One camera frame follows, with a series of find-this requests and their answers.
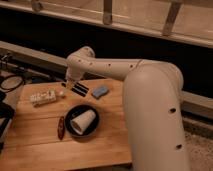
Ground white paper cup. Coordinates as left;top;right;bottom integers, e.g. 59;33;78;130
70;110;96;135

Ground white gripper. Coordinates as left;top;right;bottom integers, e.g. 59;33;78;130
66;79;89;97

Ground black round bowl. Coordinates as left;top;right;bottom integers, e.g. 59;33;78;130
65;104;100;137

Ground black equipment at left edge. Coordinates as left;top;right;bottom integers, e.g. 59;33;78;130
0;91;15;152

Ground wooden board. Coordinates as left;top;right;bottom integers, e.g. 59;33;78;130
0;79;131;171

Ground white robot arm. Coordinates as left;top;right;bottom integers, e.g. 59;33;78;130
66;46;190;171

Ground black round ring object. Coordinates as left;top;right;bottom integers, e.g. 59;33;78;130
0;75;25;93

